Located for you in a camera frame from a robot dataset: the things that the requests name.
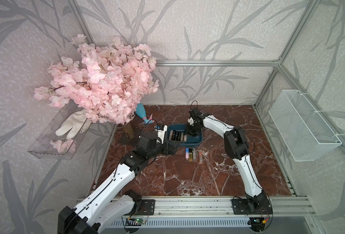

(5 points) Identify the small circuit board right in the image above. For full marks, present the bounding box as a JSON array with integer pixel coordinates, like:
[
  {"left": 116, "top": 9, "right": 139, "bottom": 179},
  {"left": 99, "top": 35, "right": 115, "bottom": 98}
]
[{"left": 247, "top": 217, "right": 269, "bottom": 233}]

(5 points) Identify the clear acrylic wall shelf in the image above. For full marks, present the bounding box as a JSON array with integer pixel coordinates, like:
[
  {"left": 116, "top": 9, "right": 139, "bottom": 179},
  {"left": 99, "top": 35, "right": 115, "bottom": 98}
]
[{"left": 27, "top": 101, "right": 91, "bottom": 160}]

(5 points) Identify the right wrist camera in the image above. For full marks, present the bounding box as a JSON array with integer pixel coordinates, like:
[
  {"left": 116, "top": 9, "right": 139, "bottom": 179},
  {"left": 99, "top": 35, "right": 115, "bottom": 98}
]
[{"left": 190, "top": 107, "right": 202, "bottom": 120}]

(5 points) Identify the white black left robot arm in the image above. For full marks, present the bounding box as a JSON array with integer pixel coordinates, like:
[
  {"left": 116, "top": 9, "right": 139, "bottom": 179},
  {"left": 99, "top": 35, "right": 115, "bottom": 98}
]
[{"left": 57, "top": 131, "right": 180, "bottom": 234}]

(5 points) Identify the beige nude lipstick tube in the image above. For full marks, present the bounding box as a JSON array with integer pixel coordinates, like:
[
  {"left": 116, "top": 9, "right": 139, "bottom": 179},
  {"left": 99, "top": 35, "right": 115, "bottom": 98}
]
[{"left": 169, "top": 130, "right": 173, "bottom": 141}]

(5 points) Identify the pink clear lip gloss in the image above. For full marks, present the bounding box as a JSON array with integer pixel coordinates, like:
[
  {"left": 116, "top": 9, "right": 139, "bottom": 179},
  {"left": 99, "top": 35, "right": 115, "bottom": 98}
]
[{"left": 198, "top": 150, "right": 203, "bottom": 163}]

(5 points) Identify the pink cherry blossom tree crown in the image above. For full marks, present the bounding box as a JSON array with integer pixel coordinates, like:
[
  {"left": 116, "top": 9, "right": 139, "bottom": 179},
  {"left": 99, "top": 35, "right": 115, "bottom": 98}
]
[{"left": 34, "top": 34, "right": 159, "bottom": 124}]

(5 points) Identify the white wire mesh basket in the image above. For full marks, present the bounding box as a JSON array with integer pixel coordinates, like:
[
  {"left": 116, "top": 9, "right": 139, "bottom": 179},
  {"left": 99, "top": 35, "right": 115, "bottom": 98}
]
[{"left": 269, "top": 90, "right": 342, "bottom": 162}]

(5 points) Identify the blue pink lipstick tube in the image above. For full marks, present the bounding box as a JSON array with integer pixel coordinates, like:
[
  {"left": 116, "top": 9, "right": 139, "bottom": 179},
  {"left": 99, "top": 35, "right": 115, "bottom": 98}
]
[{"left": 185, "top": 148, "right": 189, "bottom": 160}]

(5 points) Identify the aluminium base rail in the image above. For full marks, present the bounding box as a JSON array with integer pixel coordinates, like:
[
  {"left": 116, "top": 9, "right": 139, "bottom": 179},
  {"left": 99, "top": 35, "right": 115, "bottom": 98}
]
[{"left": 107, "top": 197, "right": 316, "bottom": 230}]

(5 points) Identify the white fabric glove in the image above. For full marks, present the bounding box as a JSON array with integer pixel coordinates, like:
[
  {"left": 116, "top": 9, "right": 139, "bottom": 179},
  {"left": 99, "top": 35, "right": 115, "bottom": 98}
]
[{"left": 55, "top": 109, "right": 92, "bottom": 139}]

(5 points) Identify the gold black lipstick tube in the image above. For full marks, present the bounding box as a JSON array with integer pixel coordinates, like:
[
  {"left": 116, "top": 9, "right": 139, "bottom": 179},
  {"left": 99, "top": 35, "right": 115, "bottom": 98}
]
[{"left": 188, "top": 148, "right": 193, "bottom": 162}]

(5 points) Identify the dark square tree base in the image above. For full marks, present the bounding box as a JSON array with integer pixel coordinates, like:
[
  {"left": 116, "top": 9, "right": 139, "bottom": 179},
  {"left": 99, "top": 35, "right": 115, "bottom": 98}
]
[{"left": 119, "top": 128, "right": 142, "bottom": 146}]

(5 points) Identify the brown artificial tree trunk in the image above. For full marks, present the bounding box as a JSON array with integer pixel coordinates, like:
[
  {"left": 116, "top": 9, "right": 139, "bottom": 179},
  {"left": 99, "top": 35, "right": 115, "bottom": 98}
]
[{"left": 122, "top": 122, "right": 135, "bottom": 139}]

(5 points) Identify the teal plastic storage box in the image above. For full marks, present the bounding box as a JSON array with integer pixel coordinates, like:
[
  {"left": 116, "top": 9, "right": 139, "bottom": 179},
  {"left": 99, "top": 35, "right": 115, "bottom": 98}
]
[{"left": 167, "top": 124, "right": 203, "bottom": 148}]

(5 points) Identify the green circuit board left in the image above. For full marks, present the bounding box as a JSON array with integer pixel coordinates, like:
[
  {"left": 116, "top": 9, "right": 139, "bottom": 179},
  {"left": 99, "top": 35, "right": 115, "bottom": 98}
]
[{"left": 125, "top": 217, "right": 149, "bottom": 227}]

